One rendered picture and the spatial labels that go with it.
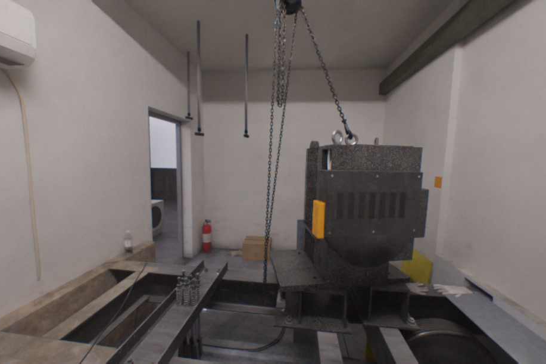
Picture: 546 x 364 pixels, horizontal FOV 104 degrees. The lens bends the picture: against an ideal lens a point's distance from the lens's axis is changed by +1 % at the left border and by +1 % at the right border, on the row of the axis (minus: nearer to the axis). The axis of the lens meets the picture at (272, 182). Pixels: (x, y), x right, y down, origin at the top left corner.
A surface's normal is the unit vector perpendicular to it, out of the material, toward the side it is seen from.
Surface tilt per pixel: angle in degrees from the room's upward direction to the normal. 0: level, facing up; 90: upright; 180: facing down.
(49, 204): 90
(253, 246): 90
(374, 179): 90
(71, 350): 0
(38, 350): 0
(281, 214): 90
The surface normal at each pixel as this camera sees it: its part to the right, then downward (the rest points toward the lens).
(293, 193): -0.11, 0.10
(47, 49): 0.99, 0.04
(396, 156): 0.15, 0.11
